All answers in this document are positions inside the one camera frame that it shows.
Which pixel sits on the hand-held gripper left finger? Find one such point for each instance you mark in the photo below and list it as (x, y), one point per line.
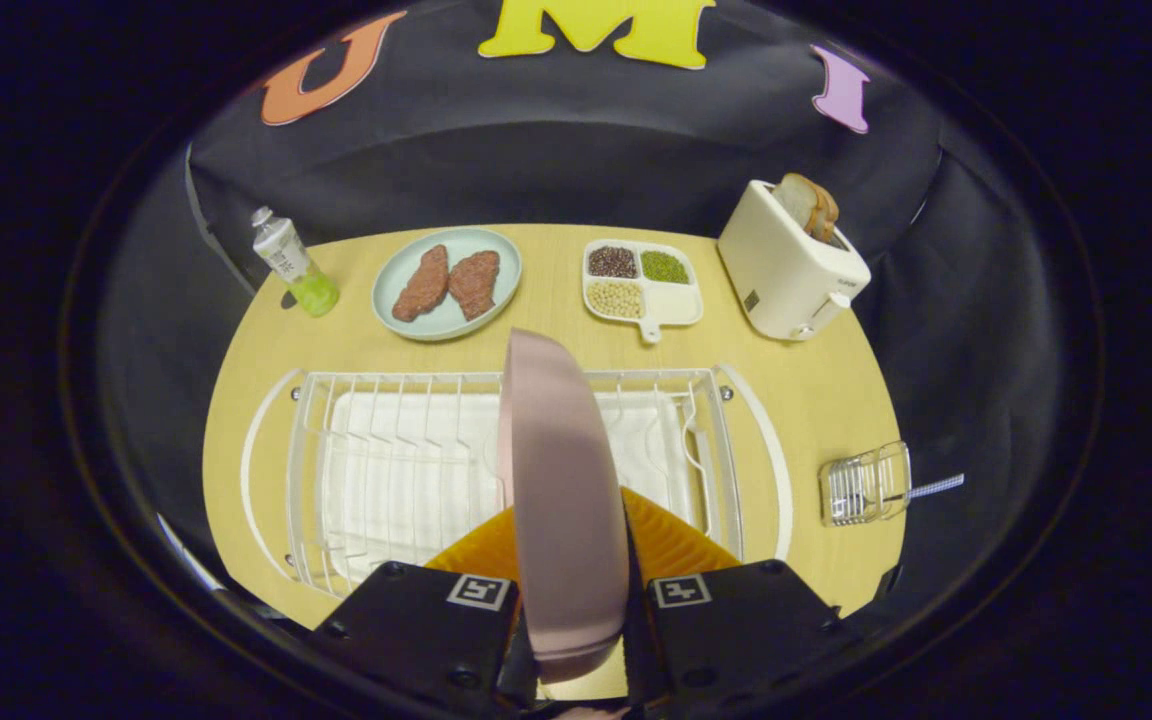
(416, 630)

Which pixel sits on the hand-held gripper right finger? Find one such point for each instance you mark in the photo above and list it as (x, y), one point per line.
(726, 630)

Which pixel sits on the pink plate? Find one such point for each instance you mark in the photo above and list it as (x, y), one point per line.
(561, 480)

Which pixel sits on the white divided dish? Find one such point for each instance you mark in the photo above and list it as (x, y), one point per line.
(676, 302)

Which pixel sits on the light green plate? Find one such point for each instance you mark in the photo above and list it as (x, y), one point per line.
(406, 257)

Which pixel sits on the white drip tray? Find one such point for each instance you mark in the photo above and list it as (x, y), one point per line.
(416, 470)

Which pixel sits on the brown meat piece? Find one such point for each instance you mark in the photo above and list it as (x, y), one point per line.
(422, 285)
(474, 283)

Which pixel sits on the pile of yellow beans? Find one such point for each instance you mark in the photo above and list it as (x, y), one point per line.
(616, 299)

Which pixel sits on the white toaster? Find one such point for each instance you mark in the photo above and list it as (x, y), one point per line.
(786, 275)

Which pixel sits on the pile of green beans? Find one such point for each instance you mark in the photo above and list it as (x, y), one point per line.
(665, 267)

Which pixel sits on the green drink bottle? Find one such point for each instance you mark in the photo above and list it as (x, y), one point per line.
(296, 270)

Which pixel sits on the pile of brown beans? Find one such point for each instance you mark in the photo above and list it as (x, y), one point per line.
(613, 262)

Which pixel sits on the black backdrop cloth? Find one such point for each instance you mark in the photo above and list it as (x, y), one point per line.
(576, 160)

